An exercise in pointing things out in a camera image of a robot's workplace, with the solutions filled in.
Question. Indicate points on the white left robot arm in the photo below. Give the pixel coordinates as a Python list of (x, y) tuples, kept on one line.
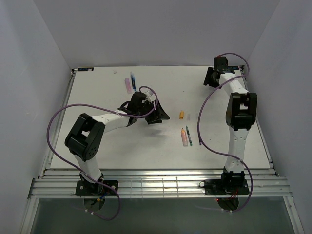
[(84, 139)]

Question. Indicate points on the aluminium frame rail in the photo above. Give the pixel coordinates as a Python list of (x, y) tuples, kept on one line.
[(57, 183)]

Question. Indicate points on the green ink pen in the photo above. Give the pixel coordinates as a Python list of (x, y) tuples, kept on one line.
[(189, 136)]

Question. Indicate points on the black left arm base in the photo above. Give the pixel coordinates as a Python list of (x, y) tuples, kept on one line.
[(84, 188)]

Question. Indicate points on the yellow orange highlighter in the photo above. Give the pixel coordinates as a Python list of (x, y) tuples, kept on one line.
[(184, 137)]

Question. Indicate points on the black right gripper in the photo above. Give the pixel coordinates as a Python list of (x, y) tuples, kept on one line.
[(207, 80)]

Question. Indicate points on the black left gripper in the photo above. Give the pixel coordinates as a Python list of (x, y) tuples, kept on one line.
[(159, 114)]

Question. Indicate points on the yellow orange highlighter cap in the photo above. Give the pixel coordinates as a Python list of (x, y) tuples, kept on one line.
[(181, 115)]

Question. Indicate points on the blue ink pen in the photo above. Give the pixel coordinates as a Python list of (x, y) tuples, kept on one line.
[(133, 81)]

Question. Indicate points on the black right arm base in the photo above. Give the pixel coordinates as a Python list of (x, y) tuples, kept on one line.
[(217, 187)]

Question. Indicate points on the pink highlighter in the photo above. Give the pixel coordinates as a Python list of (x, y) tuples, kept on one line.
[(128, 86)]

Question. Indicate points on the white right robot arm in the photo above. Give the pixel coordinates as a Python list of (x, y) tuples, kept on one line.
[(240, 116)]

